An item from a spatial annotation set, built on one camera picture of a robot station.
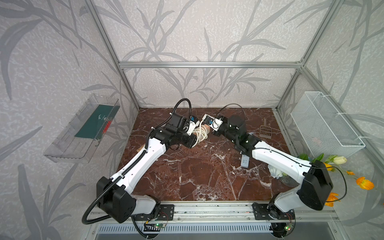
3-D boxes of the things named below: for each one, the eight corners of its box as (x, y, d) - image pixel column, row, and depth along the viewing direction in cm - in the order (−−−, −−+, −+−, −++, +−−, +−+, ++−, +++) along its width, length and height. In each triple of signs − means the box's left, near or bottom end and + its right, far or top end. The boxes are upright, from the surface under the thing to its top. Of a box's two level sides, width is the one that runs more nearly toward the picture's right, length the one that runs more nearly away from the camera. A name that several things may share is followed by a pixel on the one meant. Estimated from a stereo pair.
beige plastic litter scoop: (259, 135, 106) (260, 133, 104) (260, 119, 116) (261, 116, 114) (270, 138, 105) (271, 136, 102) (270, 121, 115) (272, 119, 112)
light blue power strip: (240, 167, 91) (241, 164, 89) (241, 156, 96) (242, 154, 93) (247, 169, 91) (249, 166, 88) (248, 158, 95) (249, 156, 92)
